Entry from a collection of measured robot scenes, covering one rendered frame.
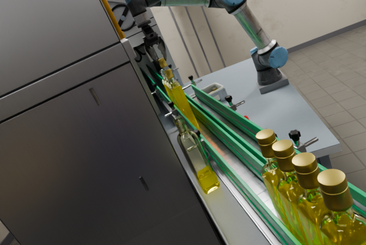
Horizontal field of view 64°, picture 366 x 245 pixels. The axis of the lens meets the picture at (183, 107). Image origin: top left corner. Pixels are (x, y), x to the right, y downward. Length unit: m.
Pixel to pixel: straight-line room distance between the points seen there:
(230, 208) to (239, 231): 0.09
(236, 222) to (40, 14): 0.78
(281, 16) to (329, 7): 0.70
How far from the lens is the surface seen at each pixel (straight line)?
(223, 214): 0.86
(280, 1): 4.91
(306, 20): 5.05
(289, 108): 1.56
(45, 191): 1.08
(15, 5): 0.96
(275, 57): 1.66
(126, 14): 2.55
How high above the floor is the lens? 1.44
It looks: 19 degrees down
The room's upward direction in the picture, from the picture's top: 25 degrees counter-clockwise
